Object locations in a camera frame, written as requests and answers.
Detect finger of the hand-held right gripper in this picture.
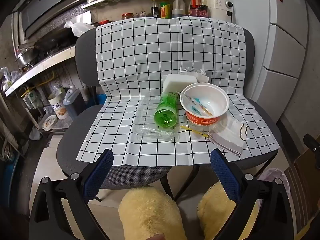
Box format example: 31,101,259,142
303,134,320,170

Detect white printed plate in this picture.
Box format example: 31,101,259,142
42,114,58,130

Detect red white instant noodle bowl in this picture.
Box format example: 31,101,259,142
180,82,230,130

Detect yellow gas hose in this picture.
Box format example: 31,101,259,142
21,71,55,98

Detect white kitchen appliance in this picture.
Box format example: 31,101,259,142
204,0,235,23

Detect white kitchen counter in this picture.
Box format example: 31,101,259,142
5,46,77,97

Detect steel range hood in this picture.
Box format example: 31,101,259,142
20,0,88,40

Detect clear plastic tray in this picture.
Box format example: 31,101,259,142
134,92,180,142

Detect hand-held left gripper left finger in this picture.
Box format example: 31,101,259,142
30,149,114,240

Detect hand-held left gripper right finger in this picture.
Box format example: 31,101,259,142
210,149,294,240

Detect clear plastic package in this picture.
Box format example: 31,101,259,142
179,67,210,83

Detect dark soy sauce bottle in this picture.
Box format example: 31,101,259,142
151,0,160,18

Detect white printed bucket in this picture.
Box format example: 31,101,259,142
48,87,70,119

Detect brown cardboard box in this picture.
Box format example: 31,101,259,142
284,142,320,220

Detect green bottle yellow cap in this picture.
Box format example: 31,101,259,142
160,0,172,19

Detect white foam block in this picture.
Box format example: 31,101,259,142
161,74,198,98

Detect dark oil jug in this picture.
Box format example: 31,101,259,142
62,85,85,120

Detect white refrigerator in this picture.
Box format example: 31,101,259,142
250,0,320,120

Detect grey office chair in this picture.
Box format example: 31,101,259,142
56,17,283,203

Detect white plastic bag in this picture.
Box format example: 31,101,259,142
64,20,97,37

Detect green plastic bottle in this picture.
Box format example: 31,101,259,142
154,91,182,132

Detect white seasoning packet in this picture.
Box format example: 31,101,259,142
185,95,213,117

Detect steel cooking pot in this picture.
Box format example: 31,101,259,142
15,46,40,67

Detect white black checked cloth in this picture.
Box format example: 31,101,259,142
76,16,280,167

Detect brown vinegar jug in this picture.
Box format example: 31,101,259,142
172,0,186,18

